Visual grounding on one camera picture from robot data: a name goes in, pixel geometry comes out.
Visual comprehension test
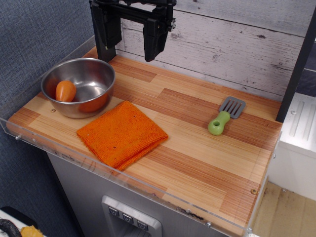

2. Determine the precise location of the clear acrylic table guard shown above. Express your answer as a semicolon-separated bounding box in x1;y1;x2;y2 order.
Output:
0;34;282;237

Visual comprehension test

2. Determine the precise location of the stainless steel bowl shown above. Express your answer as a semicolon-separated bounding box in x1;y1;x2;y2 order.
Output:
41;58;116;119

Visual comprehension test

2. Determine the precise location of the white toy sink unit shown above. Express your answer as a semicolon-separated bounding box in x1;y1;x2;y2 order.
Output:
267;93;316;200

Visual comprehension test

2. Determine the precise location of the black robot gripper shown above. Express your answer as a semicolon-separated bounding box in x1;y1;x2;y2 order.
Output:
90;0;177;62

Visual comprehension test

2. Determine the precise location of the orange toy carrot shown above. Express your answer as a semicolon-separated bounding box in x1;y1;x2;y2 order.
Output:
55;80;77;102

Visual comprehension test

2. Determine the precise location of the grey toy fridge cabinet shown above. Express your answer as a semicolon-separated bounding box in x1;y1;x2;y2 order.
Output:
48;153;224;237

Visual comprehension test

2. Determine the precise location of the orange cloth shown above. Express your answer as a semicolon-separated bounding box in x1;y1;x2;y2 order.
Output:
77;101;168;171

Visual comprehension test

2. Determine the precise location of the black braided cable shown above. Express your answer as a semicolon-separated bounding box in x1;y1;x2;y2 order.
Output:
0;219;22;237

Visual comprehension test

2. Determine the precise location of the black left frame post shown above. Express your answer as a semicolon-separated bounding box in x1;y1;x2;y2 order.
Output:
89;0;116;62

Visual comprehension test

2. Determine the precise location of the black frame post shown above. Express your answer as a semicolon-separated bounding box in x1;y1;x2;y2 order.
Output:
89;0;116;62
276;9;316;122

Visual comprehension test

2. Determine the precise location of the black right frame post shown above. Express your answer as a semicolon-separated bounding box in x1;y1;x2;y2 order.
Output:
276;9;316;122

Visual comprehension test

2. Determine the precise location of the green handled grey toy spatula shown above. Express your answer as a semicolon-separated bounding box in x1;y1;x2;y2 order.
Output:
208;96;246;136

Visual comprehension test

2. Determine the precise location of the yellow tape piece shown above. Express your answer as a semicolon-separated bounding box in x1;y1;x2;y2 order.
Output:
20;226;44;237

